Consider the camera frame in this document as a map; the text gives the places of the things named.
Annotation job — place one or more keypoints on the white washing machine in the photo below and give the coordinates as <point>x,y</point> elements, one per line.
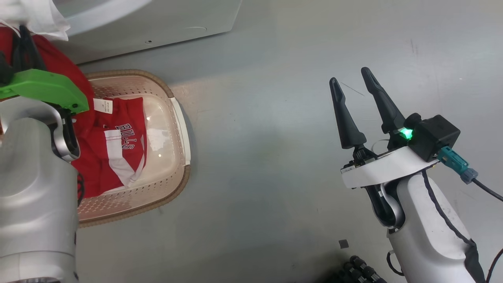
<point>157,23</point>

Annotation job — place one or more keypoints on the small dark square scrap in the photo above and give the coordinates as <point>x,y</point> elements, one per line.
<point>343,244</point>

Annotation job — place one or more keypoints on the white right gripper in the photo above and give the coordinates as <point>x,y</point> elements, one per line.
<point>385,169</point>

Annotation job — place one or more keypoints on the white cloth garment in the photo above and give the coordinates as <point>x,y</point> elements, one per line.
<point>35,15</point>

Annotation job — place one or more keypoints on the cream perforated laundry basket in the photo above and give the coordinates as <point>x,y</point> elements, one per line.
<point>173,157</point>

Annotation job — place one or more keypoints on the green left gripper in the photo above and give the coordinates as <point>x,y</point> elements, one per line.
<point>43,86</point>

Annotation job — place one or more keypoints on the red white basketball jersey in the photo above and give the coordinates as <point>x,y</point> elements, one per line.
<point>118,118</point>

